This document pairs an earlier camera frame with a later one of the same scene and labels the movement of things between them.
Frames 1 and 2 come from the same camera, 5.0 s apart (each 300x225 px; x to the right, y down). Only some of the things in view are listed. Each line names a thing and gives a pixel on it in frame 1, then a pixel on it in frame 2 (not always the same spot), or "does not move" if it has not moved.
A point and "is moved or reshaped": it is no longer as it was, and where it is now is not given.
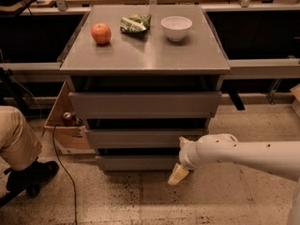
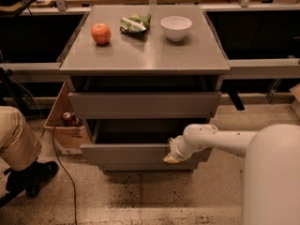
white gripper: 187,155 -> 177,149
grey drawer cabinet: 143,77 does not move
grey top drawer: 145,105 does not move
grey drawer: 142,138 is moved or reshaped
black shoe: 31,176 does not move
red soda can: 67,118 does not move
